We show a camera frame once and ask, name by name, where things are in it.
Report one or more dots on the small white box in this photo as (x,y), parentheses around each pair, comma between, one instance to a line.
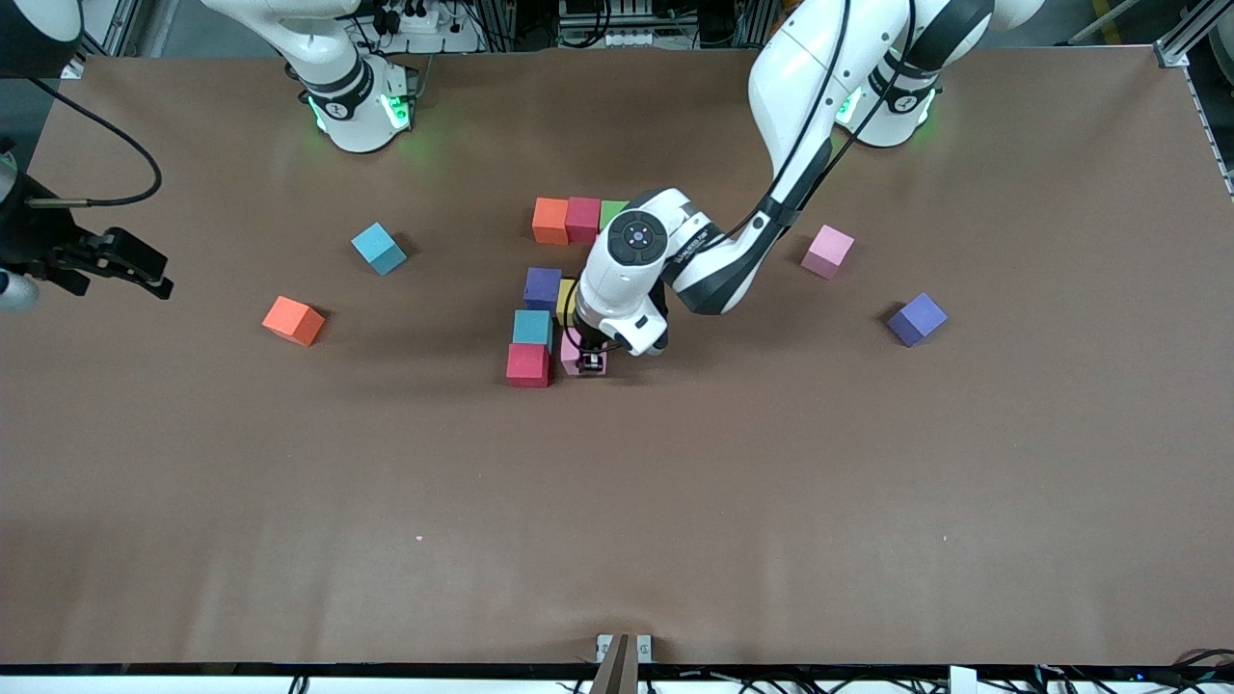
(962,680)

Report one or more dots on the crimson foam cube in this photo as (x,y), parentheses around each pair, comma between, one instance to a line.
(582,219)
(527,364)

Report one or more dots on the white power strip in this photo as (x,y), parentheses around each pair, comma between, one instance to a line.
(419,19)

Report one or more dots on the orange foam cube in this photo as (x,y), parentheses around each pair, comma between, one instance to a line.
(551,220)
(292,320)

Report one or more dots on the green foam cube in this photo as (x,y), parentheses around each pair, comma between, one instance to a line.
(609,212)

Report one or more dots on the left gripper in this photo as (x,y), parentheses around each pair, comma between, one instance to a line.
(589,345)

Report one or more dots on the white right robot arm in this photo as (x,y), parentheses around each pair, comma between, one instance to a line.
(337,87)

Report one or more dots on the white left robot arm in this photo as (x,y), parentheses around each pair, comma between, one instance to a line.
(800,77)

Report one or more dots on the yellow foam cube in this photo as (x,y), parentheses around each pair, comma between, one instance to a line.
(566,301)

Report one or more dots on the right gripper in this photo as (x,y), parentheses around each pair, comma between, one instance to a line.
(39,241)

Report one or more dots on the pink foam cube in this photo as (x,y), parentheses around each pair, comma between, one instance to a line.
(827,251)
(571,355)

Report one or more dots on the blue foam cube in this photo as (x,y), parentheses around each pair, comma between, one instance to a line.
(532,328)
(381,249)

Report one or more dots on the purple foam cube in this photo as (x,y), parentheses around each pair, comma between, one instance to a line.
(542,287)
(916,319)

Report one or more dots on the aluminium frame profile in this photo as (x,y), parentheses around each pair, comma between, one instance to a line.
(1195,32)

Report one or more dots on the metal bracket with brown post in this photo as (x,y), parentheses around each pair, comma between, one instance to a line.
(624,665)

